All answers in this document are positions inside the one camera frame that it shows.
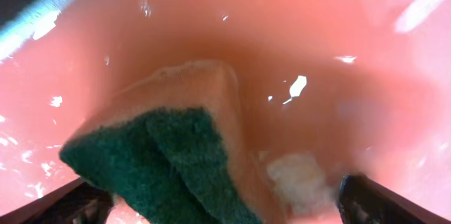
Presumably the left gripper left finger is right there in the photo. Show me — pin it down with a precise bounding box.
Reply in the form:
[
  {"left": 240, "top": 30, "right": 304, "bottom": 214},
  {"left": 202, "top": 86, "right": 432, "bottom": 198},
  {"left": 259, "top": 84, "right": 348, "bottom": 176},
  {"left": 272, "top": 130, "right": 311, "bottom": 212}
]
[{"left": 1, "top": 178, "right": 113, "bottom": 224}]

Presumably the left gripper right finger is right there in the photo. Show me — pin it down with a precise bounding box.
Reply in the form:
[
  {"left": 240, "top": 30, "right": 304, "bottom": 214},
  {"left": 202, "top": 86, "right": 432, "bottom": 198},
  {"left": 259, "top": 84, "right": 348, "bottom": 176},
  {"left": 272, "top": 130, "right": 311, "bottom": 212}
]
[{"left": 338, "top": 174, "right": 450, "bottom": 224}]

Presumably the red water tray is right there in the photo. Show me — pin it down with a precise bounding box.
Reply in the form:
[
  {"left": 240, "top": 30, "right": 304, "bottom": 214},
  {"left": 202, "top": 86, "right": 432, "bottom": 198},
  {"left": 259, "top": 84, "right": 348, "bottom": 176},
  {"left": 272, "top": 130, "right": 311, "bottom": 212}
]
[{"left": 1, "top": 0, "right": 450, "bottom": 223}]

